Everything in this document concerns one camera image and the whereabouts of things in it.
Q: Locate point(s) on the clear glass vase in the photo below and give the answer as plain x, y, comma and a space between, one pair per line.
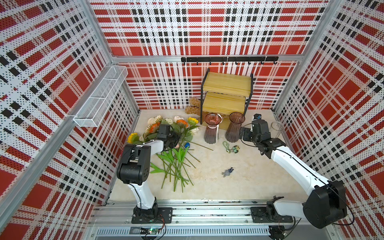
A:
276, 129

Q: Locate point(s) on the cream rose flower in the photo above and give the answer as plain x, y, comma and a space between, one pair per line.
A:
154, 120

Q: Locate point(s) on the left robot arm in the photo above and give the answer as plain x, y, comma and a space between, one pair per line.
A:
134, 169

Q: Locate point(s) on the orange gerbera flower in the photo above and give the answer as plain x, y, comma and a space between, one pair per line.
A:
151, 131

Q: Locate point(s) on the orange flower in pile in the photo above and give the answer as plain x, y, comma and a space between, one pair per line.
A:
182, 123

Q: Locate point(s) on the brown teddy bear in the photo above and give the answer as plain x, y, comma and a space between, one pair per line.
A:
194, 107

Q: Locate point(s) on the white rose in pile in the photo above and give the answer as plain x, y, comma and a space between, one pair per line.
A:
169, 121

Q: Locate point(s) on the bamboo two-tier shelf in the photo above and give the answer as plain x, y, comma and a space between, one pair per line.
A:
225, 94

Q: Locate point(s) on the brown ribbed glass vase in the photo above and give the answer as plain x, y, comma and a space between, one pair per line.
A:
233, 132

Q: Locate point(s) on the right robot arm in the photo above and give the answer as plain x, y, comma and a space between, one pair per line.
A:
326, 203

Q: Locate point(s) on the white wire wall basket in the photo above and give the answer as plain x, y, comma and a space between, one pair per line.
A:
96, 106

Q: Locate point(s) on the green keychain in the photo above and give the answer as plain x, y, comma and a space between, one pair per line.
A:
235, 149

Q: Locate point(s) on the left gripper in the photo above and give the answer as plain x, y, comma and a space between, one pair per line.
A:
177, 137

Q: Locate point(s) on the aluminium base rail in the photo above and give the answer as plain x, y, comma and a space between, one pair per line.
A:
202, 219

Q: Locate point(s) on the pink ribbed glass vase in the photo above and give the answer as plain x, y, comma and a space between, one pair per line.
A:
212, 130

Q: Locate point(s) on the black hook rail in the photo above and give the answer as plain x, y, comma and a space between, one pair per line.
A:
260, 59

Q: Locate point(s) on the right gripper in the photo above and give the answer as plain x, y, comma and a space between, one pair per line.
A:
247, 131

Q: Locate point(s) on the yellow flower back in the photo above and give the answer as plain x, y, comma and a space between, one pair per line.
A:
192, 121

